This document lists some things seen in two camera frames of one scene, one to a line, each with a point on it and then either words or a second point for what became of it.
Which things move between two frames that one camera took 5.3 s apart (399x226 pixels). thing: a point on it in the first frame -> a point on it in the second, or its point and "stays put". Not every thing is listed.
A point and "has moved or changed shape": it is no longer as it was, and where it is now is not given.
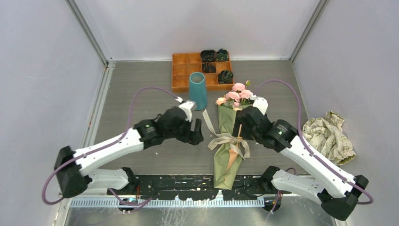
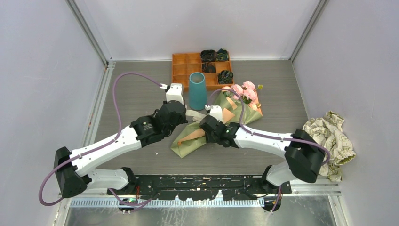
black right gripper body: [246, 133] -> [211, 138]
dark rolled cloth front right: [225, 76] stays put
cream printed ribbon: [239, 145] has moved or changed shape
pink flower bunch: [239, 96] has moved or changed shape
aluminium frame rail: [159, 203] stays put
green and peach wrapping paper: [228, 154] -> [193, 137]
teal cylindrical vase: [198, 90] stays put
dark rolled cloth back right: [222, 55] stays put
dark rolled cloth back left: [208, 55] stays put
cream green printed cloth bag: [326, 134] stays put
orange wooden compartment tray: [183, 64] stays put
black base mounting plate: [196, 187] stays put
